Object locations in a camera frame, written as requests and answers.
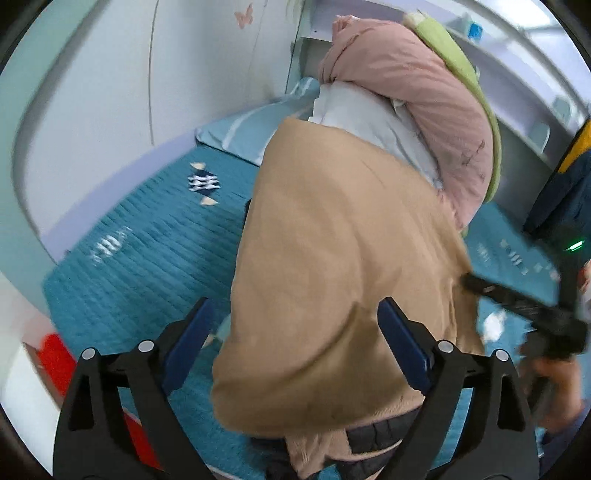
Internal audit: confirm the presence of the yellow and navy puffer jacket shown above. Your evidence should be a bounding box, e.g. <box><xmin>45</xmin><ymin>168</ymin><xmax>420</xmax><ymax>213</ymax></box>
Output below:
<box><xmin>522</xmin><ymin>119</ymin><xmax>591</xmax><ymax>243</ymax></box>

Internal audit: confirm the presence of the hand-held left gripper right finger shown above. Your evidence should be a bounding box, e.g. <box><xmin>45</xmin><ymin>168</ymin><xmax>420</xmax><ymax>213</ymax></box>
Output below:
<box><xmin>378</xmin><ymin>298</ymin><xmax>541</xmax><ymax>480</ymax></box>

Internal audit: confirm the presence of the teal quilted bed mat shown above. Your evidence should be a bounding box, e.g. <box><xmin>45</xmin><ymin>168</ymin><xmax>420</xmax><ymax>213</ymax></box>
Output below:
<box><xmin>43</xmin><ymin>157</ymin><xmax>566</xmax><ymax>480</ymax></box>

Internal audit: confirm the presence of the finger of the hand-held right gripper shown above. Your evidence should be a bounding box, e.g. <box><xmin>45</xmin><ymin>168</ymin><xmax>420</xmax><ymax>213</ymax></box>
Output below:
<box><xmin>463</xmin><ymin>272</ymin><xmax>556</xmax><ymax>325</ymax></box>

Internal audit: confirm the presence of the white folded cloth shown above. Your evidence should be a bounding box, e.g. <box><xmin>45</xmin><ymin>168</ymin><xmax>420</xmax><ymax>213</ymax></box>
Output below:
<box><xmin>307</xmin><ymin>83</ymin><xmax>445</xmax><ymax>191</ymax></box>

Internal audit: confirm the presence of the striped blue pillow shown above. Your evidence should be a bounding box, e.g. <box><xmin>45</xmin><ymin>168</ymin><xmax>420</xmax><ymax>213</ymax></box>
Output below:
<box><xmin>193</xmin><ymin>78</ymin><xmax>321</xmax><ymax>168</ymax></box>

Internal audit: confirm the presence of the person's right forearm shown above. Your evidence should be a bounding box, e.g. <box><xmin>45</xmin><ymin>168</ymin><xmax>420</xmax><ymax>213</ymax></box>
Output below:
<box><xmin>539</xmin><ymin>401</ymin><xmax>591</xmax><ymax>468</ymax></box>

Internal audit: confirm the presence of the light green loft bed frame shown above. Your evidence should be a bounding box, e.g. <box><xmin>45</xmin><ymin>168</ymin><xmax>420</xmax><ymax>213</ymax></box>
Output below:
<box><xmin>0</xmin><ymin>0</ymin><xmax>167</xmax><ymax>296</ymax></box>

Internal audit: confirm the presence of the person's right hand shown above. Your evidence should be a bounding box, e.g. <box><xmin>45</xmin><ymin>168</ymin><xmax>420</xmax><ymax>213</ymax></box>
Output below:
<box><xmin>534</xmin><ymin>357</ymin><xmax>588</xmax><ymax>428</ymax></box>

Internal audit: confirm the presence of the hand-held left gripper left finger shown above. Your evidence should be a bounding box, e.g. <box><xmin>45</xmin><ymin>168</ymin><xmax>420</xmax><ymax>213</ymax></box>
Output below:
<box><xmin>53</xmin><ymin>298</ymin><xmax>215</xmax><ymax>480</ymax></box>

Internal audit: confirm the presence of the tan button-up jacket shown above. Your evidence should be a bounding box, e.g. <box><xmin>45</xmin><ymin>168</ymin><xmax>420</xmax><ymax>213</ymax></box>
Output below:
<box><xmin>210</xmin><ymin>117</ymin><xmax>486</xmax><ymax>480</ymax></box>

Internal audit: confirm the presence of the pink quilt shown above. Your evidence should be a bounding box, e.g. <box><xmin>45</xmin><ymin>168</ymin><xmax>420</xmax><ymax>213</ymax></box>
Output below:
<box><xmin>318</xmin><ymin>13</ymin><xmax>498</xmax><ymax>232</ymax></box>

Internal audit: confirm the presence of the green quilt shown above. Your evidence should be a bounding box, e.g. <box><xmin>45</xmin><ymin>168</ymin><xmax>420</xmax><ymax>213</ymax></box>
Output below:
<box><xmin>401</xmin><ymin>10</ymin><xmax>502</xmax><ymax>205</ymax></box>

